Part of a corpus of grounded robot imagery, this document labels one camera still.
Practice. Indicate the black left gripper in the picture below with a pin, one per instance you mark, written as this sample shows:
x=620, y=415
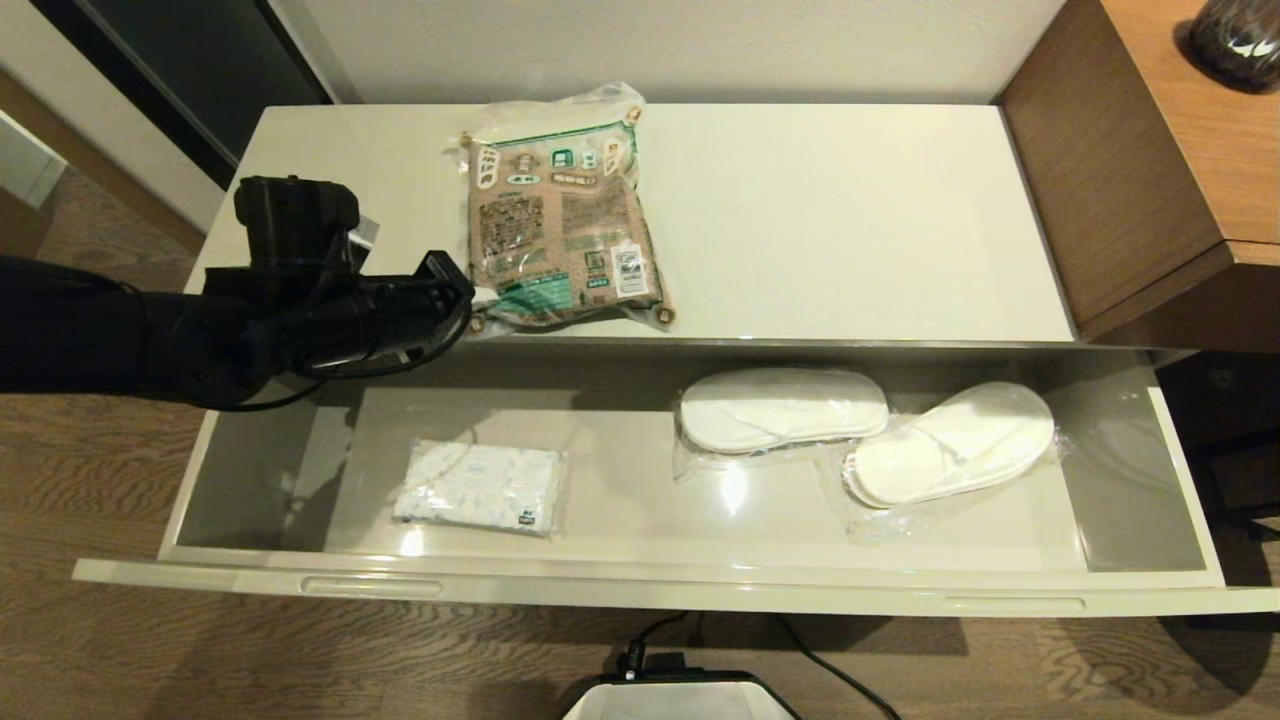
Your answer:
x=430, y=315

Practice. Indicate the brown printed snack bag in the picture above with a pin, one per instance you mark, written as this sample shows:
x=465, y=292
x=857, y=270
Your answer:
x=560, y=220

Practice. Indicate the beige cabinet drawer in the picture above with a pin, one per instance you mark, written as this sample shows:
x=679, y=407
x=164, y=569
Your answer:
x=640, y=510

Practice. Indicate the white slippers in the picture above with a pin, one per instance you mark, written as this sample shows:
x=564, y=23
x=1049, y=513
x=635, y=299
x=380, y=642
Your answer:
x=950, y=445
x=780, y=410

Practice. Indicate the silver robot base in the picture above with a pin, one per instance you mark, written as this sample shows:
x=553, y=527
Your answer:
x=680, y=702

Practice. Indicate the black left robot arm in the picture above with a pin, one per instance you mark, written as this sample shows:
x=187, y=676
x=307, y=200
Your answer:
x=100, y=330

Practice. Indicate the white tissue pack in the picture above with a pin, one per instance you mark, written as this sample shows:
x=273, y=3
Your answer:
x=480, y=488

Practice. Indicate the dark glass door panel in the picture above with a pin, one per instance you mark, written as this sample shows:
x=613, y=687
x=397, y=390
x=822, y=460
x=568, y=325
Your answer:
x=200, y=70

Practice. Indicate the brown wooden baseboard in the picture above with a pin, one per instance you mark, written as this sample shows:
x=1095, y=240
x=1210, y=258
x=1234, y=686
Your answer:
x=100, y=152

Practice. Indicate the pale grey panel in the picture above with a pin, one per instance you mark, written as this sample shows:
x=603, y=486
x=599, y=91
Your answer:
x=25, y=160

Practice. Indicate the brown wooden side table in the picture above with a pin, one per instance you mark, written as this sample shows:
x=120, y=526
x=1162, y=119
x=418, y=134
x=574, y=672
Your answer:
x=1130, y=180

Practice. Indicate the dark round vase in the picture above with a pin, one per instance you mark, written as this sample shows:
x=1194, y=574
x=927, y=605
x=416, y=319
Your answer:
x=1240, y=45

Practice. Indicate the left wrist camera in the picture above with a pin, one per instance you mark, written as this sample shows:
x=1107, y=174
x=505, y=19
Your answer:
x=295, y=220

